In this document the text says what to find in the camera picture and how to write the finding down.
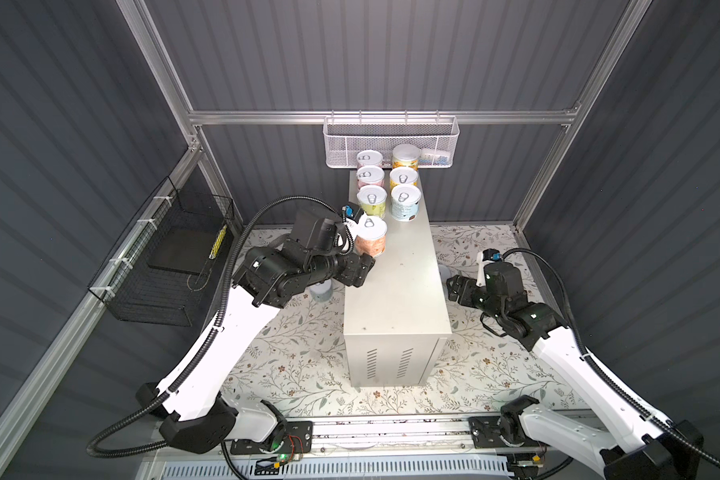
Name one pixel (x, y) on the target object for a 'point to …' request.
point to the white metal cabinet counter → (396, 323)
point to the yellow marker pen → (218, 242)
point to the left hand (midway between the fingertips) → (360, 253)
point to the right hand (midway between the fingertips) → (463, 284)
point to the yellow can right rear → (445, 273)
